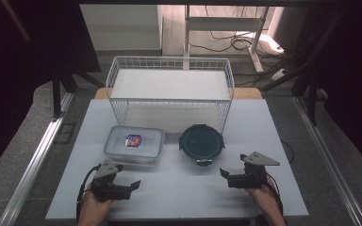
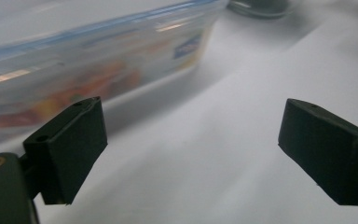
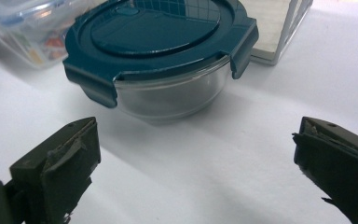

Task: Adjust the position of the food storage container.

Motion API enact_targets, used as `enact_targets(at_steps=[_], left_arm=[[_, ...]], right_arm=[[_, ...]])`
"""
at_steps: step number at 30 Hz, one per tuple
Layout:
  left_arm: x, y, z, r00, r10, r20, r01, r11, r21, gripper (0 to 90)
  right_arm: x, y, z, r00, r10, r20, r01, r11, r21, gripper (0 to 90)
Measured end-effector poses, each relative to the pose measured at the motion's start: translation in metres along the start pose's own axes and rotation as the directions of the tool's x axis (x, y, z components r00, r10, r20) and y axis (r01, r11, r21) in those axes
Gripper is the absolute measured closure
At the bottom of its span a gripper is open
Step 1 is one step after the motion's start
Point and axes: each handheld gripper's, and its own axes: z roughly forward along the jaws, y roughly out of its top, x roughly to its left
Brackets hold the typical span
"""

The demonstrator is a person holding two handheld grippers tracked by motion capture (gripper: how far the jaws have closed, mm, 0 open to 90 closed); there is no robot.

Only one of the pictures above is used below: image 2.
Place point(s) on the dark round lid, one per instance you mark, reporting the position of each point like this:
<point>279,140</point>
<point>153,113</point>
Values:
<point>258,7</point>

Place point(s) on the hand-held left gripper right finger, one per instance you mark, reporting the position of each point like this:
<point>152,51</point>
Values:
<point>329,155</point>

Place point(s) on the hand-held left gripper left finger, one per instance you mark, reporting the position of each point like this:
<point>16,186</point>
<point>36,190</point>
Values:
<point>71,155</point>

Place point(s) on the clear plastic food container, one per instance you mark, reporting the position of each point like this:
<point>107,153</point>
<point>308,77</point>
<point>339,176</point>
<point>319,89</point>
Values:
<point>74,62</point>

